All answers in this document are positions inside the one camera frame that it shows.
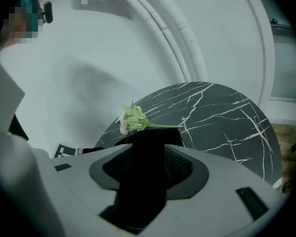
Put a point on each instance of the thick white wall pipe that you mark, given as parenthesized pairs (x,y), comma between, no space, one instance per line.
(191,43)

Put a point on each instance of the thin white wall pipe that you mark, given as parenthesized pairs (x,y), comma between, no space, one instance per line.
(160,31)
(173,43)

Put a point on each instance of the pink artificial flower bouquet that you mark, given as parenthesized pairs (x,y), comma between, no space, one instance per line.
(132,120)

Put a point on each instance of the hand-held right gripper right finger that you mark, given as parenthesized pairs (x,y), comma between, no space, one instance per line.
(212,194)

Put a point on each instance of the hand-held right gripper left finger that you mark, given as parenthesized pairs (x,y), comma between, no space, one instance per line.
(84,181)

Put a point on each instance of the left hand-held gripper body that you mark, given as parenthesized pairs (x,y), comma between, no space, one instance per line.
(66,151)

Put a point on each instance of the black cloth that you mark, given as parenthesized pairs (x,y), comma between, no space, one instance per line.
(150,157)

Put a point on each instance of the frosted glass window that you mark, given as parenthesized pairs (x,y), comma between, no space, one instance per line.
(283,63)

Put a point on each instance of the teal headband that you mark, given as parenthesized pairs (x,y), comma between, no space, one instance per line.
(30,11)

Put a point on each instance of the black head-worn camera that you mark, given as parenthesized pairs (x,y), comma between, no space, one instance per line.
(47,12)

